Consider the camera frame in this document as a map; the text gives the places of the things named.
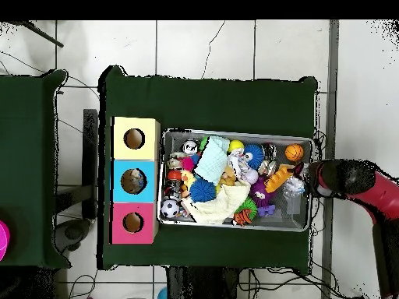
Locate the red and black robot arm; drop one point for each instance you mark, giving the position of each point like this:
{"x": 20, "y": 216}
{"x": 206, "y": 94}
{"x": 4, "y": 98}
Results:
{"x": 352, "y": 177}

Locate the grey stand base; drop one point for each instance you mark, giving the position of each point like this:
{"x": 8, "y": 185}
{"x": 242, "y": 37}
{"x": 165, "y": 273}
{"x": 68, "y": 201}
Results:
{"x": 72, "y": 232}

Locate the green cloth side table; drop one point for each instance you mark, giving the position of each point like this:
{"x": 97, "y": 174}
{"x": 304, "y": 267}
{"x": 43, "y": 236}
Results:
{"x": 28, "y": 168}

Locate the black and white soccer ball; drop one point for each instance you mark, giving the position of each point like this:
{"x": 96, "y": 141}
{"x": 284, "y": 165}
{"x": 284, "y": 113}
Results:
{"x": 169, "y": 208}

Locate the yellow ball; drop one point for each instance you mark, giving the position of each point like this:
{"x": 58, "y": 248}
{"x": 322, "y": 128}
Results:
{"x": 236, "y": 147}

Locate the blue spiky ball with eyes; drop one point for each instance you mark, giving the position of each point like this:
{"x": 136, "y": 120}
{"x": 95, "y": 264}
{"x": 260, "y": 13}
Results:
{"x": 255, "y": 156}

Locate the black flat panel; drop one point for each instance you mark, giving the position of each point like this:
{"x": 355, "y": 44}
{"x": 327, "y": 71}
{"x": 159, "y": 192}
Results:
{"x": 91, "y": 143}

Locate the shallow clear mesh bin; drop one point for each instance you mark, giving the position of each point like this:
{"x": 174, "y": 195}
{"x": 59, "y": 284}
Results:
{"x": 293, "y": 221}

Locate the orange basketball toy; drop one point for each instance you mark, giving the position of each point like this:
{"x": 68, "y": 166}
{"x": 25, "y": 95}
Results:
{"x": 293, "y": 152}

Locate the pink round object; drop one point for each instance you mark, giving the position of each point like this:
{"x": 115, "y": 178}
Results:
{"x": 2, "y": 240}

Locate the orange plastic toy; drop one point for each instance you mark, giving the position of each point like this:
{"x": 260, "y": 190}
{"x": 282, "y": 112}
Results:
{"x": 278, "y": 177}

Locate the blue round object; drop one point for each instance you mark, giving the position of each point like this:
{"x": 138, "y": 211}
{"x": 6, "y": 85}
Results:
{"x": 162, "y": 294}

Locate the dark green table cloth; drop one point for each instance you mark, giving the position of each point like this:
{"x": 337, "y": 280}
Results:
{"x": 206, "y": 106}

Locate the light blue waffle cloth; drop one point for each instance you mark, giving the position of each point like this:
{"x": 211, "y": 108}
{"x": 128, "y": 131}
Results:
{"x": 215, "y": 159}

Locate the cream waffle cloth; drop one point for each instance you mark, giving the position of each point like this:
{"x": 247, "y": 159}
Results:
{"x": 218, "y": 205}

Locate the dark thin rod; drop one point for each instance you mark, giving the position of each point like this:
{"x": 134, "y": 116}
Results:
{"x": 40, "y": 34}

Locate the purple spiky ball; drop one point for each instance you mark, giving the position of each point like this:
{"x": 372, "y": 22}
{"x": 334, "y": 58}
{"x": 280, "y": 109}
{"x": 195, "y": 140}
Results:
{"x": 262, "y": 194}

